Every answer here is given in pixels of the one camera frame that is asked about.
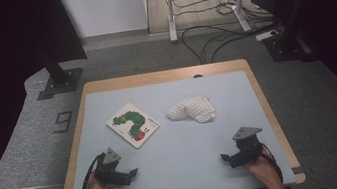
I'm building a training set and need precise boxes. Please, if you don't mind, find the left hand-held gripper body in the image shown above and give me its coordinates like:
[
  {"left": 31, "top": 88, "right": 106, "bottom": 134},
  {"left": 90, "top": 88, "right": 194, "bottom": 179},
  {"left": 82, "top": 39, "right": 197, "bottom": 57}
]
[{"left": 90, "top": 144, "right": 133, "bottom": 189}]

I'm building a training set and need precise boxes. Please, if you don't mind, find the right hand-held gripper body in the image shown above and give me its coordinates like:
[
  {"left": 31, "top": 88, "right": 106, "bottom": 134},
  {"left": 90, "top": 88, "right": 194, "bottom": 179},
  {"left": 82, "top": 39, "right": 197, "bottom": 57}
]
[{"left": 231, "top": 123, "right": 267, "bottom": 166}]

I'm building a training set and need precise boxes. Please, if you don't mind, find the caterpillar picture book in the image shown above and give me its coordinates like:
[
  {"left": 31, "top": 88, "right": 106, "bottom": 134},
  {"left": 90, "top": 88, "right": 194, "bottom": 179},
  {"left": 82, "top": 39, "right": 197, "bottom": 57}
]
[{"left": 103, "top": 97, "right": 164, "bottom": 154}]

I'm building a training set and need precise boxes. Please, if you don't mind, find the white knitted cloth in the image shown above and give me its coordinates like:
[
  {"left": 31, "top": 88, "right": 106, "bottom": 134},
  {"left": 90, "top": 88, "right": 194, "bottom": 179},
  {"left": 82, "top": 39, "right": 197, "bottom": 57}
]
[{"left": 165, "top": 94, "right": 218, "bottom": 129}]

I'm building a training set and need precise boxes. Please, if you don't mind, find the person's right hand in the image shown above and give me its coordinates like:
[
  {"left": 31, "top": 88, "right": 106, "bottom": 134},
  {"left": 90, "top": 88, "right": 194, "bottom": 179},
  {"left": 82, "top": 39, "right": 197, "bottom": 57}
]
[{"left": 242, "top": 150, "right": 281, "bottom": 187}]

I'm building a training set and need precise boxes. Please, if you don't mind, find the light grey table mat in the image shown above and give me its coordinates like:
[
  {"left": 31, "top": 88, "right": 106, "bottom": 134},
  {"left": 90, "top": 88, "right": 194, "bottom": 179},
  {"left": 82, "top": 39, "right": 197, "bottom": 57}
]
[{"left": 52, "top": 64, "right": 297, "bottom": 189}]

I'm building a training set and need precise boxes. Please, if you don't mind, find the black tape strip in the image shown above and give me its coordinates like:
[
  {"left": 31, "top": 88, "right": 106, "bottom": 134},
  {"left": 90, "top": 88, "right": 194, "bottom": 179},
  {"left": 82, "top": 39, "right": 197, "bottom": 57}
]
[{"left": 291, "top": 165, "right": 305, "bottom": 175}]

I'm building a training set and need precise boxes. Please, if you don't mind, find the wooden table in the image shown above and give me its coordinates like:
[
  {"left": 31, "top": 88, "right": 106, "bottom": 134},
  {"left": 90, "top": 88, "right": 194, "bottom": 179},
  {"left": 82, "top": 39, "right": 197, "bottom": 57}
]
[{"left": 40, "top": 52, "right": 307, "bottom": 189}]

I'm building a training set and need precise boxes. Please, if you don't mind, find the white power strip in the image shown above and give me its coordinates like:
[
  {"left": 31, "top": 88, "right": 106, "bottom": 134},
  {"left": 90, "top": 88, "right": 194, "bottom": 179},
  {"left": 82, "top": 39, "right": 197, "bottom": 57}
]
[{"left": 254, "top": 29, "right": 280, "bottom": 43}]

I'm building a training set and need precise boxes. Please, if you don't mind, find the right hand-held gripper cable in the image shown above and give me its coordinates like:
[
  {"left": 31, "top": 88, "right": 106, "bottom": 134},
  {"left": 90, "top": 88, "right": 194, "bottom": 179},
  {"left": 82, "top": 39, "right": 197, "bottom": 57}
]
[{"left": 259, "top": 140, "right": 286, "bottom": 189}]

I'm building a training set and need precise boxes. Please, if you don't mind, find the black stand with base plate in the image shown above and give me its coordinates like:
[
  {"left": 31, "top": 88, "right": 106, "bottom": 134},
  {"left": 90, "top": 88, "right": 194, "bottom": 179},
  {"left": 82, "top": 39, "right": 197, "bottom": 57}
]
[
  {"left": 30, "top": 43, "right": 87, "bottom": 102},
  {"left": 257, "top": 0, "right": 321, "bottom": 69}
]

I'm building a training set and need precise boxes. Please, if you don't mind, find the bundle of black floor cables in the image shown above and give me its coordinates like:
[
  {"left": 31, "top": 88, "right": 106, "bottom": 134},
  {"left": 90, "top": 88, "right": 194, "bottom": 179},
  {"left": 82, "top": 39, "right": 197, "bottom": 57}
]
[{"left": 172, "top": 0, "right": 285, "bottom": 68}]

